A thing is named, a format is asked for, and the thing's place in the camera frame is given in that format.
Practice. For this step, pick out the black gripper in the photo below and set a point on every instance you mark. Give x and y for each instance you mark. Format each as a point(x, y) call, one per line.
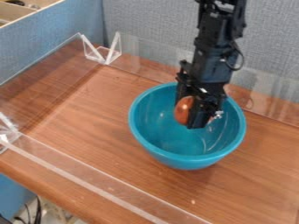
point(203, 84)

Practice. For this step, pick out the brown white toy mushroom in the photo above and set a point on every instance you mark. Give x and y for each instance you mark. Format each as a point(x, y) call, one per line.
point(182, 110)

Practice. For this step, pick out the blue plastic bowl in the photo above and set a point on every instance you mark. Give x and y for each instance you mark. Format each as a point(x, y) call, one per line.
point(185, 149)

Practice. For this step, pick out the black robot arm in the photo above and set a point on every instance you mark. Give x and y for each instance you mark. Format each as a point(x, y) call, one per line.
point(217, 59)

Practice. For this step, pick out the clear acrylic back barrier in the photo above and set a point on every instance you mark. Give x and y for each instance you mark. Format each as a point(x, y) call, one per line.
point(261, 92)

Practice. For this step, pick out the clear acrylic barrier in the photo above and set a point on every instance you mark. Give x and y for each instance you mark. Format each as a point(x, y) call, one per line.
point(135, 200)
point(261, 92)
point(65, 61)

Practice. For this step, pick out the clear acrylic left barrier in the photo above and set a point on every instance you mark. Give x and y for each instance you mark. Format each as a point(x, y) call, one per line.
point(65, 61)

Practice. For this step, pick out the clear acrylic front barrier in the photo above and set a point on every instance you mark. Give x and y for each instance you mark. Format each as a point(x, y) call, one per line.
point(135, 200)

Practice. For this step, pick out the wooden shelf box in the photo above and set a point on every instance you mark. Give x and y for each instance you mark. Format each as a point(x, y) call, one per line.
point(15, 10)

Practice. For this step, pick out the clear acrylic corner bracket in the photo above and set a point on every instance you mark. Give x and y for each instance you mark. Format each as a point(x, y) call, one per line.
point(105, 55)

